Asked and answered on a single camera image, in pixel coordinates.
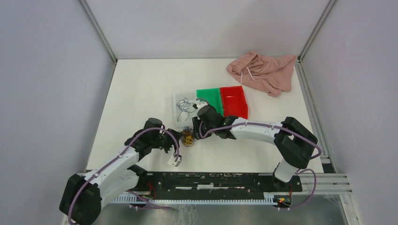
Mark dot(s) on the white cable duct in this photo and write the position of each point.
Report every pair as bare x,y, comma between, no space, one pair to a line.
127,198

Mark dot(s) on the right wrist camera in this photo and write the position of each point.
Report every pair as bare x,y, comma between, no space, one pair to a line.
199,103

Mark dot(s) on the pink cloth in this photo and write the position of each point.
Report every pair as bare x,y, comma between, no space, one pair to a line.
272,75

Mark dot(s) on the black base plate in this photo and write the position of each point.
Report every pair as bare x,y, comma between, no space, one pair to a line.
214,186

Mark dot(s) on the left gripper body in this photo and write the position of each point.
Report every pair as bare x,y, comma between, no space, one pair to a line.
170,141

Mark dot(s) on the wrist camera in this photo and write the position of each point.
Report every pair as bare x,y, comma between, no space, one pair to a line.
199,103
175,160

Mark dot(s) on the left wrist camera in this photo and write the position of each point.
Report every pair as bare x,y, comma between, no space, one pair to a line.
175,160

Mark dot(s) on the red plastic bin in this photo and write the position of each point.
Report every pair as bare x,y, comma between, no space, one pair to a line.
234,101

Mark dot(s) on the aluminium frame rail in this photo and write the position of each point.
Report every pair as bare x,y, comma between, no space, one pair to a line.
311,183

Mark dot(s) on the green plastic bin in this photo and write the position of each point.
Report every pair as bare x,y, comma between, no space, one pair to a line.
213,97

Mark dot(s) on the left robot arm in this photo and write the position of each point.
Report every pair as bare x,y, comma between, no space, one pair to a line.
86,195

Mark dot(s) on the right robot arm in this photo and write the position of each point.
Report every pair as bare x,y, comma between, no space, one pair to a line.
296,144

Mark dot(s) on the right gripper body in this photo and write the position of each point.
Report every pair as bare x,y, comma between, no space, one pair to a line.
197,123

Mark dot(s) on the clear plastic bin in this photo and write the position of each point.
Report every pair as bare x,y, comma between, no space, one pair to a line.
183,110

